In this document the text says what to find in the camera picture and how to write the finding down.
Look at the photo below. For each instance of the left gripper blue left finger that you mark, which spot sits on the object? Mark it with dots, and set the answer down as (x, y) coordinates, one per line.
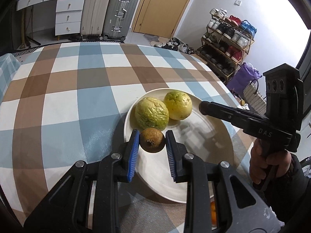
(85, 199)

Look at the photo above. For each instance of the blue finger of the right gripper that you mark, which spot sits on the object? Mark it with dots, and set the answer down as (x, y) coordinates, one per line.
(236, 116)

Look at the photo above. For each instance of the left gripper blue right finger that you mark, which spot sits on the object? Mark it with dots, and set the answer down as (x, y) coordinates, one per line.
(238, 206)

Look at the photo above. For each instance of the brown kiwi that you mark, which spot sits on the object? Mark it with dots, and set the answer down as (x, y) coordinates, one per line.
(152, 140)

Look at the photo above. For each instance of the orange mandarin back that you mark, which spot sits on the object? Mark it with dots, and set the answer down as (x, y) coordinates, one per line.
(213, 213)

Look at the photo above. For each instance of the smooth yellow guava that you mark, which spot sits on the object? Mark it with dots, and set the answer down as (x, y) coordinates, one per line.
(179, 104)

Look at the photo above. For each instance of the wrinkled green guava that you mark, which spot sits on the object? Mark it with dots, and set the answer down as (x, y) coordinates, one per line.
(151, 112)

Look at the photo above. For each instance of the right hand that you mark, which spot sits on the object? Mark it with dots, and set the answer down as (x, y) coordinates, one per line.
(258, 163)

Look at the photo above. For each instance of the woven basket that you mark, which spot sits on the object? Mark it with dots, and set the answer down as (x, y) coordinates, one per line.
(254, 98)

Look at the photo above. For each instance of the large cream plate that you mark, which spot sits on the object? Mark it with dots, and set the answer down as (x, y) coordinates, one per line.
(204, 136)

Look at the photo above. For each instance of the purple bag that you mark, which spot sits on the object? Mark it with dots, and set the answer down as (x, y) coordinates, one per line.
(244, 75)

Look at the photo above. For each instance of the wooden shoe rack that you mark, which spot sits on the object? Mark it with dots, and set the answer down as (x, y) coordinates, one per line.
(225, 44)

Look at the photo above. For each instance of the checkered tablecloth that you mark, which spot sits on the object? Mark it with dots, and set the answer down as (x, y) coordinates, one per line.
(67, 102)

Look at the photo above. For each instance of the wooden door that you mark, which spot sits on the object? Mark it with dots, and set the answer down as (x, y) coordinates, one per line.
(158, 17)

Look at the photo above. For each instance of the silver suitcase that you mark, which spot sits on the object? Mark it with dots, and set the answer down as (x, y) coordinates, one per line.
(118, 19)

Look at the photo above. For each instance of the beige suitcase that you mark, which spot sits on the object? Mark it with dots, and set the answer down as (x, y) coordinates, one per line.
(93, 16)

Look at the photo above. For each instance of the white drawer desk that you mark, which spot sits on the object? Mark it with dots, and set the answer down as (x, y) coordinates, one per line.
(67, 14)

